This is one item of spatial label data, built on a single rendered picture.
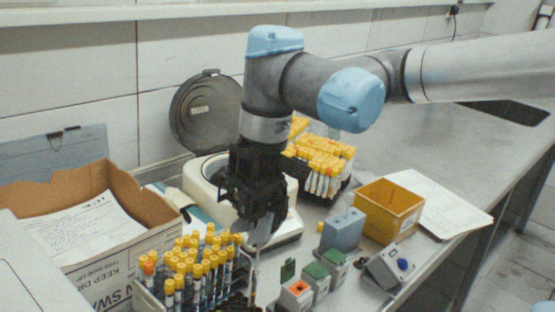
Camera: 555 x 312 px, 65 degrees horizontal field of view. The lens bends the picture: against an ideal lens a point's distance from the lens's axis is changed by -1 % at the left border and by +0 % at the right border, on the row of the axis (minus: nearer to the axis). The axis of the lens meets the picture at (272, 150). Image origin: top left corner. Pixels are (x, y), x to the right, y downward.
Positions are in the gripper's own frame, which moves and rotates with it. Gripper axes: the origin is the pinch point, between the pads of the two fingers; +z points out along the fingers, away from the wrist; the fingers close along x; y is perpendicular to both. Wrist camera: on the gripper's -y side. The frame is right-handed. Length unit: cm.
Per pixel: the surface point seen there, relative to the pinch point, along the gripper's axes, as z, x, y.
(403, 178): 16, -5, -73
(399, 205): 13, 3, -52
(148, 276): 8.1, -12.0, 13.8
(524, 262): 105, 27, -210
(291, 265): 7.2, 3.1, -6.5
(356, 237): 13.0, 2.9, -31.1
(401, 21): -19, -49, -139
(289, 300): 11.7, 5.8, -3.5
